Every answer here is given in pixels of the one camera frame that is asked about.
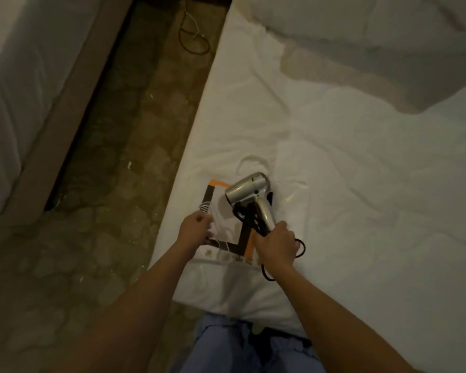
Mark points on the person's left forearm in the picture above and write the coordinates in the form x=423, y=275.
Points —
x=124, y=318

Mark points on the white notepad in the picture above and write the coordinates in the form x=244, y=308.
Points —
x=225, y=225

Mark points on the orange folder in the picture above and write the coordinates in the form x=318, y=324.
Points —
x=251, y=246

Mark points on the rumpled white duvet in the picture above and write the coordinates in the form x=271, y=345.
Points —
x=373, y=42

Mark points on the person's left hand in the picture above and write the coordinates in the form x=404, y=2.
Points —
x=194, y=233

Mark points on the person's right forearm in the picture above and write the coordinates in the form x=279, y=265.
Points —
x=334, y=322

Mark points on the person's right hand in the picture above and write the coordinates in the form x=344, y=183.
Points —
x=276, y=248

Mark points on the person's blue trousers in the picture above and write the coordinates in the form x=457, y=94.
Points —
x=241, y=349

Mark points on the white bed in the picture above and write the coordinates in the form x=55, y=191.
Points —
x=23, y=73
x=373, y=229

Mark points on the silver hair dryer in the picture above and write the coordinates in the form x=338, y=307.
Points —
x=247, y=190

